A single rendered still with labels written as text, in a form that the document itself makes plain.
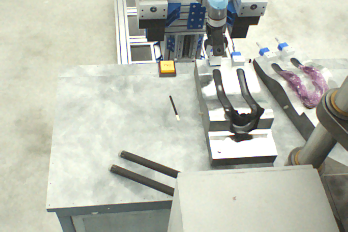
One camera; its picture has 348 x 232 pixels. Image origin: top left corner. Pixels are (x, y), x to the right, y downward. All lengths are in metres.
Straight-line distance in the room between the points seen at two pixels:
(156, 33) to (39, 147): 1.07
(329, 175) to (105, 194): 0.81
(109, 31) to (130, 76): 1.44
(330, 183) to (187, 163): 0.66
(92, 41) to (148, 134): 1.66
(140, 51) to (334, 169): 1.93
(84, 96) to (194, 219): 1.13
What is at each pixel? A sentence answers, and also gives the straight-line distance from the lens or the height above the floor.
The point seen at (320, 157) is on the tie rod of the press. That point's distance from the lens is 1.07.
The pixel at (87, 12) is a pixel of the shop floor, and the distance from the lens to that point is 3.48.
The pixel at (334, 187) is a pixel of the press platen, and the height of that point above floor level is 1.29.
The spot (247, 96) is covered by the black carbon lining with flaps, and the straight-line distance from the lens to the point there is 1.76.
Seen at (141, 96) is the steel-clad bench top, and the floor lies 0.80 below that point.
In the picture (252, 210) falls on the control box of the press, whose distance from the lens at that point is 0.82.
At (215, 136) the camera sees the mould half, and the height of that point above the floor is 0.86.
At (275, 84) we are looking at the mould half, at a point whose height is 0.87.
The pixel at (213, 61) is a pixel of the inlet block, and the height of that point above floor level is 0.92.
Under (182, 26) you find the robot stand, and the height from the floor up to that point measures 0.74.
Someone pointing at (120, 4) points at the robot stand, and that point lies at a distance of 3.18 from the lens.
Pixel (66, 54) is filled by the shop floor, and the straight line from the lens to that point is 3.14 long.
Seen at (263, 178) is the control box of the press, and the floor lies 1.47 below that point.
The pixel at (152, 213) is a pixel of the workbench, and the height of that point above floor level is 0.62.
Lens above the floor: 2.20
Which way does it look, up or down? 51 degrees down
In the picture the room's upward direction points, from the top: 7 degrees clockwise
